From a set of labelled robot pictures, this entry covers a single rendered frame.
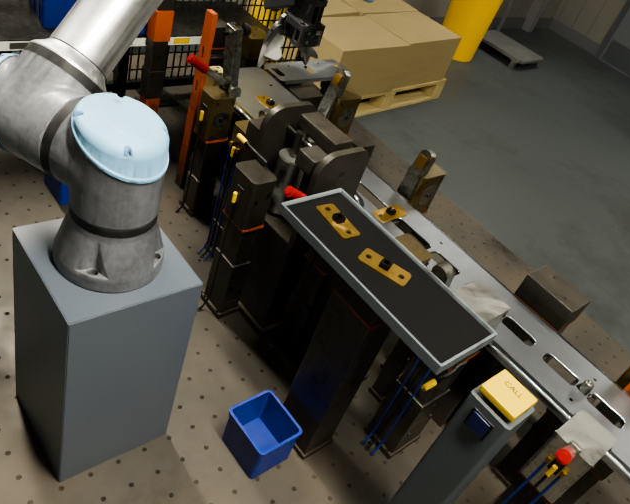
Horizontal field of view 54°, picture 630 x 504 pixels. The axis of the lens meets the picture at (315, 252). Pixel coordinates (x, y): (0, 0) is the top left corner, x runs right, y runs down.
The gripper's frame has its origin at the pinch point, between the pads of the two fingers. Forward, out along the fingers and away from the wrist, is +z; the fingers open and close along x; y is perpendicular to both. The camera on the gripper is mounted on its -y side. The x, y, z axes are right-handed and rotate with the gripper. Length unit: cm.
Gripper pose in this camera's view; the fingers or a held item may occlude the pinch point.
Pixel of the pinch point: (280, 65)
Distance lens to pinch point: 160.0
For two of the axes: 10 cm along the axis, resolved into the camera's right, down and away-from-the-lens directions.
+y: 6.1, 6.5, -4.6
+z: -3.0, 7.2, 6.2
